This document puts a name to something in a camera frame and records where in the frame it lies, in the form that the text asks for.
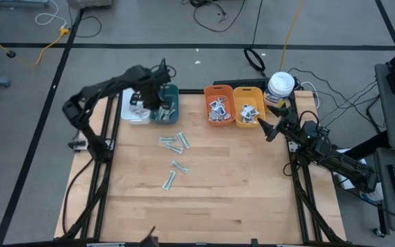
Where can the white green-stripe packet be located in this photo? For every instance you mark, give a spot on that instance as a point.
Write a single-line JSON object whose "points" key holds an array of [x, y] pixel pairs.
{"points": [[169, 180], [167, 139], [174, 148], [161, 114], [183, 140]]}

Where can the long black power strip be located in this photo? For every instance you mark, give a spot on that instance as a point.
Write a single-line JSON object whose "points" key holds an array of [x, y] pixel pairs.
{"points": [[238, 83]]}

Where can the Lysol wipes canister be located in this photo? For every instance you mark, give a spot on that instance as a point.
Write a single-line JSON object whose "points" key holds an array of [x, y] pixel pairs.
{"points": [[280, 85]]}

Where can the white blue-print packet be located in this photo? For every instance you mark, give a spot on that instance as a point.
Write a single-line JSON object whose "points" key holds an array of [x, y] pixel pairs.
{"points": [[227, 116], [222, 100], [255, 113], [249, 109], [245, 117], [214, 104], [214, 115], [223, 110]]}

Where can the white plastic bin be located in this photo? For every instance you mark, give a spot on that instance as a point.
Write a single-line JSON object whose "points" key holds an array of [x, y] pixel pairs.
{"points": [[129, 118]]}

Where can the black aluminium support frame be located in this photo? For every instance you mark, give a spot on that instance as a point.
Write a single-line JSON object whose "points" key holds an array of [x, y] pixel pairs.
{"points": [[96, 192], [307, 206]]}

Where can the teal plastic bin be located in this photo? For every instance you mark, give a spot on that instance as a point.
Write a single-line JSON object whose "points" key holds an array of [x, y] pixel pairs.
{"points": [[173, 92]]}

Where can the yellow plastic bin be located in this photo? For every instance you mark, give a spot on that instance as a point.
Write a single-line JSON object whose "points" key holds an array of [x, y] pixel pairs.
{"points": [[249, 96]]}

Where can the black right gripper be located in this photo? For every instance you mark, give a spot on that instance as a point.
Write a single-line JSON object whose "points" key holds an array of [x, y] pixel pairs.
{"points": [[290, 125]]}

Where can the orange plastic bin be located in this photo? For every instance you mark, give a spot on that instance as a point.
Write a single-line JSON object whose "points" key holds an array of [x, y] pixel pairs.
{"points": [[219, 91]]}

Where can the white red-print packet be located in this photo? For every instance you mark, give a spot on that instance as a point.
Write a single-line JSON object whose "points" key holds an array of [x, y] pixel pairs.
{"points": [[145, 113], [135, 110]]}

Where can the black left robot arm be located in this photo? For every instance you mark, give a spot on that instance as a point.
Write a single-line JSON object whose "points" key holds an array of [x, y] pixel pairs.
{"points": [[91, 103]]}

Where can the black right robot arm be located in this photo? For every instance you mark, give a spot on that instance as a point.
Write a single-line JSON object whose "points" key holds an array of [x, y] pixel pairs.
{"points": [[341, 164]]}

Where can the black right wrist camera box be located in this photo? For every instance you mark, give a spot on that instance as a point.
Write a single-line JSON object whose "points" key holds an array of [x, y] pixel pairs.
{"points": [[317, 139]]}

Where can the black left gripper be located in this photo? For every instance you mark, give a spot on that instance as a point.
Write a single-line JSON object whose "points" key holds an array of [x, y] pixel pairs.
{"points": [[152, 96]]}

